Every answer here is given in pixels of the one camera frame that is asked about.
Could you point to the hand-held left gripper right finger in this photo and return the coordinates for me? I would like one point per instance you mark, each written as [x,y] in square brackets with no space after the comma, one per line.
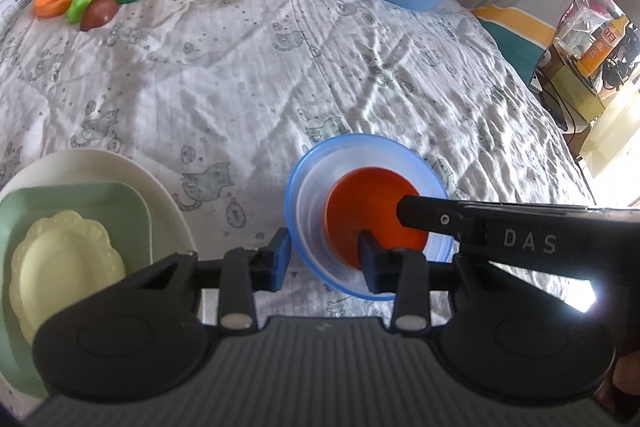
[367,263]

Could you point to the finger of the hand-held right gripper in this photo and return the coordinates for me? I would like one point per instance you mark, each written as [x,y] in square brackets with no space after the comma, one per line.
[425,212]

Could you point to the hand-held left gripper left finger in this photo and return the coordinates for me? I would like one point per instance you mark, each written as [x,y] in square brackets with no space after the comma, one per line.
[281,258]

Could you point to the blue translucent bowl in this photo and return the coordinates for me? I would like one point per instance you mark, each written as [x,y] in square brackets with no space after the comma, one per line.
[322,281]

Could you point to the clear plastic bowl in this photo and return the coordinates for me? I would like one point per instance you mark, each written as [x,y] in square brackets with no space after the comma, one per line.
[315,217]

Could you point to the orange plastic bowl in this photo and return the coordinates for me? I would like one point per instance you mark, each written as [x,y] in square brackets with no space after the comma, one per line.
[360,202]

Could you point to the yellow scalloped plate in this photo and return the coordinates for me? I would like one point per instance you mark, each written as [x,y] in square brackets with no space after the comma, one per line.
[60,267]

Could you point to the cream round plate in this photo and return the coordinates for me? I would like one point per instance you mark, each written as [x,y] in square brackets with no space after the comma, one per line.
[75,164]

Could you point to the green square plate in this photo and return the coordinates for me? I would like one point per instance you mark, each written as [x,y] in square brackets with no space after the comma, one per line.
[30,212]

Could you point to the person's right hand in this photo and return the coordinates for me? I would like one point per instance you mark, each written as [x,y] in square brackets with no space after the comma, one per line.
[624,382]

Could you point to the yellow-green cardboard box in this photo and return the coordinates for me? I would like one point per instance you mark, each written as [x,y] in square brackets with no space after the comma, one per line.
[575,92]

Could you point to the orange bottle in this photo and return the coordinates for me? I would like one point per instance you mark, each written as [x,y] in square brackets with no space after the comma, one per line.
[597,52]

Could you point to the white printed blanket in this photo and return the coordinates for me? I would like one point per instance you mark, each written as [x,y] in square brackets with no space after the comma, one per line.
[225,72]

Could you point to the teal yellow striped cloth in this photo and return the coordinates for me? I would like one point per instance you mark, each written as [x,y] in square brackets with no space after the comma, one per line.
[520,32]

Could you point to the brown toy fruit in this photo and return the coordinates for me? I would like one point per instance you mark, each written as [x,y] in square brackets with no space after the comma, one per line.
[97,14]

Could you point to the light green toy fruit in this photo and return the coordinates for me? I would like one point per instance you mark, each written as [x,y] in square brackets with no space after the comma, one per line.
[77,9]

